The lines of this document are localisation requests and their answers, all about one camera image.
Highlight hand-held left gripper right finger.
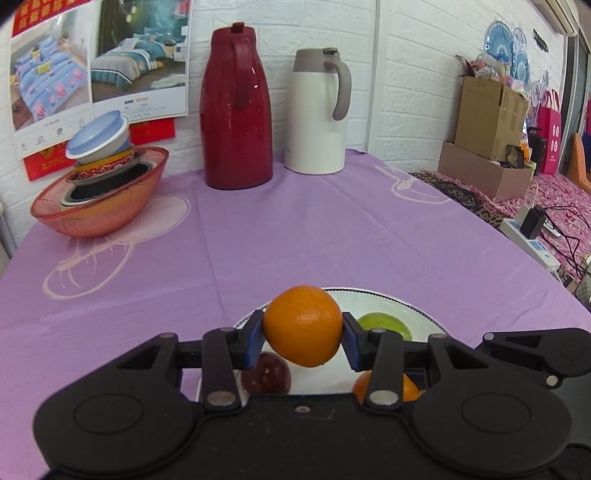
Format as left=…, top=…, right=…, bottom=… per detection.
left=342, top=312, right=493, bottom=412

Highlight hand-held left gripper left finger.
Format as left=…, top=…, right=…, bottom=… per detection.
left=115, top=311, right=266, bottom=414

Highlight dark red apple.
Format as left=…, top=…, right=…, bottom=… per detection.
left=240, top=352, right=293, bottom=396

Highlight green apple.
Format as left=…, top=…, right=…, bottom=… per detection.
left=358, top=312, right=413, bottom=343

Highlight white plate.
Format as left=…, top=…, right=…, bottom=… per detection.
left=196, top=287, right=451, bottom=403

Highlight large orange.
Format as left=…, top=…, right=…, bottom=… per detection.
left=262, top=285, right=345, bottom=368

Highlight small tangerine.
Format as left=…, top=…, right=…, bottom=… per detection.
left=352, top=369, right=422, bottom=403

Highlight purple tablecloth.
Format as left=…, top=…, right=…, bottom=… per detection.
left=0, top=148, right=591, bottom=462

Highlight patterned blanket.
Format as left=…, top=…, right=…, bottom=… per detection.
left=409, top=168, right=591, bottom=306

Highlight orange glass bowl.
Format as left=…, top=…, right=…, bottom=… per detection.
left=31, top=146, right=171, bottom=239

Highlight white power strip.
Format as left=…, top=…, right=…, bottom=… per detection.
left=501, top=217, right=562, bottom=274

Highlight low cardboard box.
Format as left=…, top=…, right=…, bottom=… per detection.
left=437, top=141, right=537, bottom=200

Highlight dark bowl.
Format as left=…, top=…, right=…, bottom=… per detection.
left=59, top=159, right=158, bottom=214

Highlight black charger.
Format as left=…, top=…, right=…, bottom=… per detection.
left=519, top=207, right=548, bottom=240

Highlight white thermos jug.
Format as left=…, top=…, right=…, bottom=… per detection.
left=283, top=47, right=352, bottom=175

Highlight patterned bowl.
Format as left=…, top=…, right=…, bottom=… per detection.
left=73, top=147, right=137, bottom=182

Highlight red thermos jug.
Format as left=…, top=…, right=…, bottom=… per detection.
left=200, top=22, right=274, bottom=190

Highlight bowl with blue lid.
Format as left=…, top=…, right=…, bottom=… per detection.
left=65, top=110, right=131, bottom=166

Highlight tall cardboard box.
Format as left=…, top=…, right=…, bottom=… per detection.
left=455, top=76, right=530, bottom=162

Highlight pink gift bag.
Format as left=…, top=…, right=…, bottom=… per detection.
left=536, top=90, right=563, bottom=175

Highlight air conditioner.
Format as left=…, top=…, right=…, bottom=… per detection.
left=544, top=0, right=581, bottom=36

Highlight red wall poster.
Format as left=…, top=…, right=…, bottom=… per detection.
left=13, top=0, right=177, bottom=182

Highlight black cable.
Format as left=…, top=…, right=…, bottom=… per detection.
left=544, top=204, right=591, bottom=280

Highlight white wall conduit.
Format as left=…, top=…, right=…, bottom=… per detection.
left=365, top=0, right=385, bottom=153

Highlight blue wall fans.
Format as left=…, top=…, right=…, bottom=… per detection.
left=482, top=18, right=552, bottom=100

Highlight bedding wall poster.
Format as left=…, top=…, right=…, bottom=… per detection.
left=9, top=0, right=193, bottom=160

